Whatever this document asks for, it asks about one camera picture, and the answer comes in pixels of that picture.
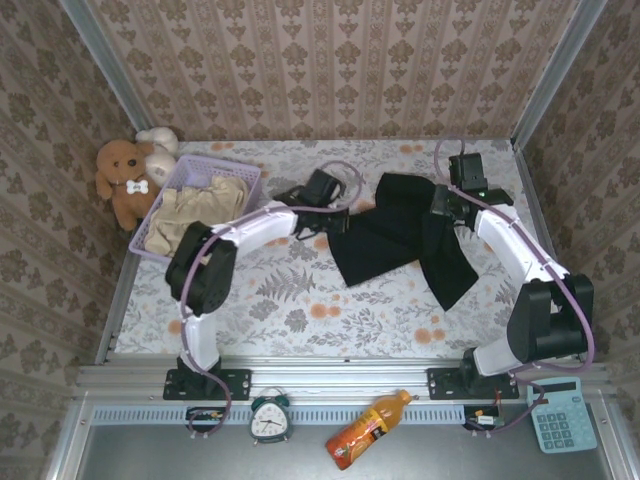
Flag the black trousers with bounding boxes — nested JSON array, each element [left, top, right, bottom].
[[326, 172, 480, 312]]

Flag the beige garment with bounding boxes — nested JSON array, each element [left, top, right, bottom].
[[143, 174, 251, 259]]

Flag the floral tablecloth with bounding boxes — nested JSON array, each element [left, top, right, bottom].
[[114, 139, 574, 360]]

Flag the purple plastic basket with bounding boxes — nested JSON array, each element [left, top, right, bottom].
[[128, 153, 264, 264]]

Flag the white plush toy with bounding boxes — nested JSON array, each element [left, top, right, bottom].
[[134, 126, 180, 186]]

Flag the brown plush dog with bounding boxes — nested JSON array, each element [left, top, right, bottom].
[[94, 138, 161, 232]]

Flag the green alarm clock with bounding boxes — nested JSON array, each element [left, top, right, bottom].
[[248, 387, 293, 446]]

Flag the orange juice bottle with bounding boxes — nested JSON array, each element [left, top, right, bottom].
[[324, 388, 414, 471]]

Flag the small electronics board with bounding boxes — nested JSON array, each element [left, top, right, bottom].
[[185, 407, 226, 434], [463, 404, 506, 432]]

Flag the light blue calculator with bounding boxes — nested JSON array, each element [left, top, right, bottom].
[[525, 376, 600, 455]]

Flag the grey metal shelf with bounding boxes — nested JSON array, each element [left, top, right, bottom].
[[44, 394, 640, 480]]

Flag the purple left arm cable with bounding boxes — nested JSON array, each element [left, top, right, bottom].
[[179, 159, 366, 441]]

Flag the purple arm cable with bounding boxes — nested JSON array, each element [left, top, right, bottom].
[[433, 134, 599, 441], [179, 159, 366, 441]]

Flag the aluminium table side rail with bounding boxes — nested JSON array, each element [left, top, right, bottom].
[[94, 252, 142, 364], [514, 148, 591, 361]]

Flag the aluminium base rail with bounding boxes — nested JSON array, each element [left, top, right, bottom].
[[74, 355, 611, 401]]

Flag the aluminium corner post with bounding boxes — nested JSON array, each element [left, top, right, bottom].
[[509, 0, 609, 149], [59, 0, 154, 132]]

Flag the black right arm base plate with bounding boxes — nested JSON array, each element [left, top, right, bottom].
[[426, 366, 521, 401]]

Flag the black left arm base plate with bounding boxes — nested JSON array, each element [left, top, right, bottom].
[[163, 367, 252, 401]]

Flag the slotted grey cable duct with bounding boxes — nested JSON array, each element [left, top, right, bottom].
[[92, 404, 501, 427]]

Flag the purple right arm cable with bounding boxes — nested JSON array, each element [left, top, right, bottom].
[[433, 134, 599, 441]]

